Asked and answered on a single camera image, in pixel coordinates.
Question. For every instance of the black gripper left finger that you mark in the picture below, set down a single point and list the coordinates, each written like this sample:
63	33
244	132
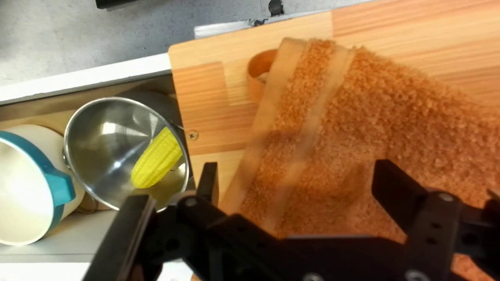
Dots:
208	244

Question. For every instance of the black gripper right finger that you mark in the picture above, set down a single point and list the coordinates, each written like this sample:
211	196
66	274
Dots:
447	235

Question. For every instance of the yellow corn plush toy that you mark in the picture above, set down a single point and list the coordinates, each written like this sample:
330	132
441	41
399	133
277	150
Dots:
157	158

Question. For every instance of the orange terry towel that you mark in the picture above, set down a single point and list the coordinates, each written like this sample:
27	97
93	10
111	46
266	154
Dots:
375	115

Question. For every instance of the stainless steel bowl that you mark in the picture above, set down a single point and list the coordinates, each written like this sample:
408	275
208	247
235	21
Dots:
104	146

